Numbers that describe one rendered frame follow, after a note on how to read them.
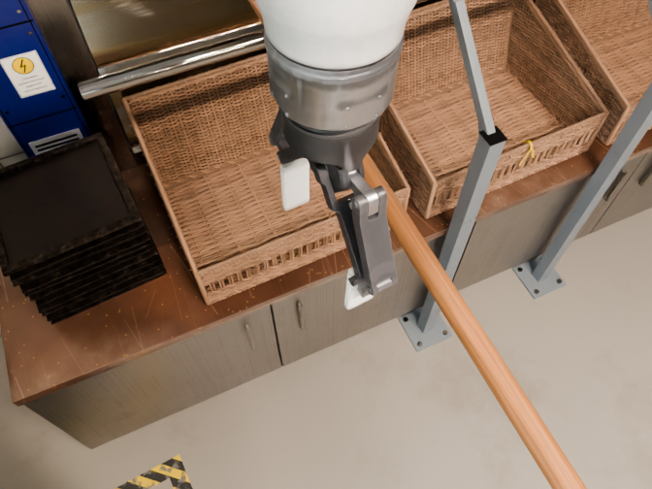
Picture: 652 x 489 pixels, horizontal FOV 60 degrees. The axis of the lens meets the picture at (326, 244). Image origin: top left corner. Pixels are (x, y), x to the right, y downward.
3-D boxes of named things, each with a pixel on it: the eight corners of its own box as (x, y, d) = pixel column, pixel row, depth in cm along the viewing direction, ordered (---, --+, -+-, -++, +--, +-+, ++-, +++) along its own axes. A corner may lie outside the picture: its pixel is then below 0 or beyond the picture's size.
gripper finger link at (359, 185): (343, 143, 46) (373, 146, 41) (361, 202, 48) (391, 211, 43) (317, 153, 45) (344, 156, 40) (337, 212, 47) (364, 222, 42)
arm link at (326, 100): (304, 91, 33) (305, 159, 38) (433, 45, 35) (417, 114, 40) (240, 6, 37) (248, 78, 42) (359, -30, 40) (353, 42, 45)
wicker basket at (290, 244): (146, 170, 159) (116, 95, 135) (326, 107, 172) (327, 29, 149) (205, 310, 135) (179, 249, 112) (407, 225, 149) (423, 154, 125)
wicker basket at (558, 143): (341, 106, 172) (342, 28, 149) (493, 51, 186) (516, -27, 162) (424, 223, 149) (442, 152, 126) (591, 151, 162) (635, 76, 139)
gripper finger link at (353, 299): (375, 255, 51) (380, 262, 50) (370, 292, 56) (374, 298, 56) (347, 269, 50) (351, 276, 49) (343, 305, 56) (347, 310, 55)
